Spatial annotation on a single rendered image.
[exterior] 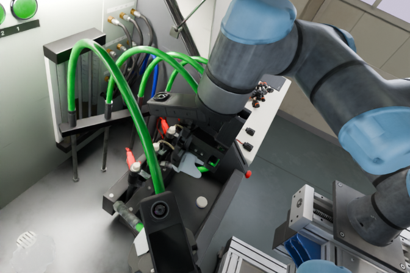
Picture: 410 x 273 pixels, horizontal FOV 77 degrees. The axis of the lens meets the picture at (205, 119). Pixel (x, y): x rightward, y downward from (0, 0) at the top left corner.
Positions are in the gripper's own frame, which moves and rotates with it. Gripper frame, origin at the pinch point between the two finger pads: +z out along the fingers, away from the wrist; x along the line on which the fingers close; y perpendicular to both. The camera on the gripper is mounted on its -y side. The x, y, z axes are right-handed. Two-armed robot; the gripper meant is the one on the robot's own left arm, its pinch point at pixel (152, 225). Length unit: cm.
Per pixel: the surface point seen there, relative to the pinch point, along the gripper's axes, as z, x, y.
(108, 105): 27.9, -1.1, -21.5
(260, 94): 56, 63, -11
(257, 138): 44, 49, 4
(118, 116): 32.7, 0.8, -18.0
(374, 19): 102, 210, -40
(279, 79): 73, 87, -14
